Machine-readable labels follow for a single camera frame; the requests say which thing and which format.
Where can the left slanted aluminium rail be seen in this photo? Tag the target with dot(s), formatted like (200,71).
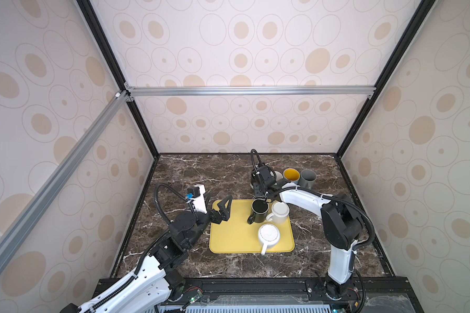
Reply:
(17,233)

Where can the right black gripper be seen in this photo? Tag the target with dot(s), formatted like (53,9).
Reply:
(256,189)

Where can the horizontal aluminium rail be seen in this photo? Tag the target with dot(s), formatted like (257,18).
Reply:
(263,90)

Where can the small grey mug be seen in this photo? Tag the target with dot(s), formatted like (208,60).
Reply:
(278,176)

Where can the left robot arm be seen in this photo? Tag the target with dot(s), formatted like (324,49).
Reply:
(155,277)

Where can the large grey mug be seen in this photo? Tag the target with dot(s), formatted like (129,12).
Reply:
(307,178)

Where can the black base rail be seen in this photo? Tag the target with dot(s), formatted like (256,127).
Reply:
(365,294)

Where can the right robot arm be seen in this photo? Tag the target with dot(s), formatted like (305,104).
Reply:
(346,226)

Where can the black mug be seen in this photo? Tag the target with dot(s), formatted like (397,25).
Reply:
(259,211)

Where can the yellow plastic tray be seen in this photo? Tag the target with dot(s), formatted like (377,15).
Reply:
(236,236)

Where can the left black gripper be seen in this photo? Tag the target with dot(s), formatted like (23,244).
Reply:
(217,217)

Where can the white mug upside down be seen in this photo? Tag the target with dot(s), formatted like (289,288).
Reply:
(268,236)

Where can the cream white mug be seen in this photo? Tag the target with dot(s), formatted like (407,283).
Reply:
(279,213)

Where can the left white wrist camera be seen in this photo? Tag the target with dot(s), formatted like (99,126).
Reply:
(195,196)

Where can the blue mug yellow inside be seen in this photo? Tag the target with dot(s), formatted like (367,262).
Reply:
(292,175)

